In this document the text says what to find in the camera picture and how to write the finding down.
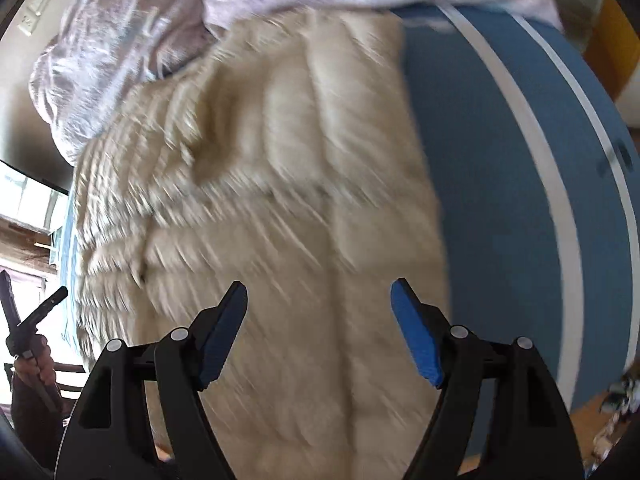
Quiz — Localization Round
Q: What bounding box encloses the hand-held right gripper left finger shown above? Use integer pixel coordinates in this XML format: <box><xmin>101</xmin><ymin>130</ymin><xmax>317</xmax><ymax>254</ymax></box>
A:
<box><xmin>54</xmin><ymin>281</ymin><xmax>249</xmax><ymax>480</ymax></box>

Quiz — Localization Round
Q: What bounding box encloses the crumpled patterned cloth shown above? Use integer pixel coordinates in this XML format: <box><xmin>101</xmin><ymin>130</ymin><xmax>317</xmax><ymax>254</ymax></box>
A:
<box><xmin>592</xmin><ymin>377</ymin><xmax>640</xmax><ymax>461</ymax></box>

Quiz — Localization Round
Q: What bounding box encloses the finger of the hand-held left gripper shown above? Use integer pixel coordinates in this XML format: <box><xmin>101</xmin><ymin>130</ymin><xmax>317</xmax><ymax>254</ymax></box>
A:
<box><xmin>0</xmin><ymin>269</ymin><xmax>22</xmax><ymax>334</ymax></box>
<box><xmin>19</xmin><ymin>287</ymin><xmax>69</xmax><ymax>334</ymax></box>

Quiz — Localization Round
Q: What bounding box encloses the beige puffer jacket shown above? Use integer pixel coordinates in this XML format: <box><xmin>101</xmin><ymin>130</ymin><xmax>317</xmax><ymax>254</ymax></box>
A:
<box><xmin>72</xmin><ymin>10</ymin><xmax>453</xmax><ymax>480</ymax></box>

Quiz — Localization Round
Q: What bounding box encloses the pink floral duvet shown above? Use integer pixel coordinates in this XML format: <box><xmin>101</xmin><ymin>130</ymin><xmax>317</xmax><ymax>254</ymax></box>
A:
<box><xmin>29</xmin><ymin>0</ymin><xmax>563</xmax><ymax>166</ymax></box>

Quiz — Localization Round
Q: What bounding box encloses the person's left forearm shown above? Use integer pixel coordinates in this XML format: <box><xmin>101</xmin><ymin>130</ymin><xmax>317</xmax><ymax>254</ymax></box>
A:
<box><xmin>10</xmin><ymin>377</ymin><xmax>66</xmax><ymax>443</ymax></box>

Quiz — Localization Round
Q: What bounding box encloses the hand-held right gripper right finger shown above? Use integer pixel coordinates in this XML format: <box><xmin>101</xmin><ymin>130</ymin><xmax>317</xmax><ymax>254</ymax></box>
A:
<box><xmin>390</xmin><ymin>277</ymin><xmax>586</xmax><ymax>480</ymax></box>

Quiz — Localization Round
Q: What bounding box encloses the yellow wooden cabinet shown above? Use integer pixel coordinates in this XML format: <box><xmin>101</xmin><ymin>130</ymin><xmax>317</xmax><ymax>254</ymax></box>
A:
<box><xmin>582</xmin><ymin>0</ymin><xmax>638</xmax><ymax>103</ymax></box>

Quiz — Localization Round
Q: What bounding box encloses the white wall light switch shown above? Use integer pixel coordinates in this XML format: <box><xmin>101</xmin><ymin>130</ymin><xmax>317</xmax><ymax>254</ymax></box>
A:
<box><xmin>17</xmin><ymin>4</ymin><xmax>43</xmax><ymax>37</ymax></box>

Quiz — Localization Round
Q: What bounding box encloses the blue white-striped bed sheet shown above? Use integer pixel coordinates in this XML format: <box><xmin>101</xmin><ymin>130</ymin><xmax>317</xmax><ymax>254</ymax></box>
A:
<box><xmin>57</xmin><ymin>4</ymin><xmax>633</xmax><ymax>456</ymax></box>

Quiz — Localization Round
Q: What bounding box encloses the person's left hand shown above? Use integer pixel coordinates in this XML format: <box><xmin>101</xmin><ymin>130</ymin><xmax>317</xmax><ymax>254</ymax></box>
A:
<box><xmin>12</xmin><ymin>336</ymin><xmax>58</xmax><ymax>387</ymax></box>

